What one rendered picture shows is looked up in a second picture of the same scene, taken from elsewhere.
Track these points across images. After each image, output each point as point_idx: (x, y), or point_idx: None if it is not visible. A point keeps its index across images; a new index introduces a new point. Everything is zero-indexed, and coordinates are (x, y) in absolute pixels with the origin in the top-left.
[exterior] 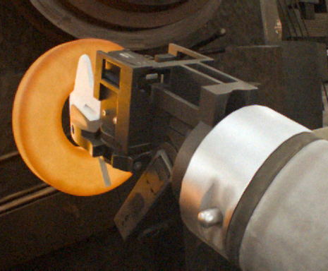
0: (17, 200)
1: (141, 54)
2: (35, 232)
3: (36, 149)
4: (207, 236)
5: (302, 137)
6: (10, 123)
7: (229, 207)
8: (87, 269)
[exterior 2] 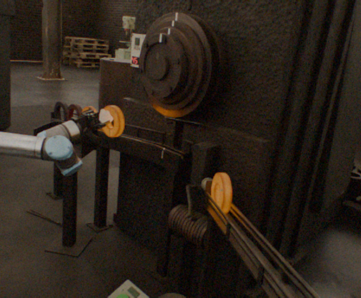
0: (133, 139)
1: (93, 112)
2: (133, 148)
3: None
4: None
5: (62, 124)
6: (151, 121)
7: None
8: (158, 177)
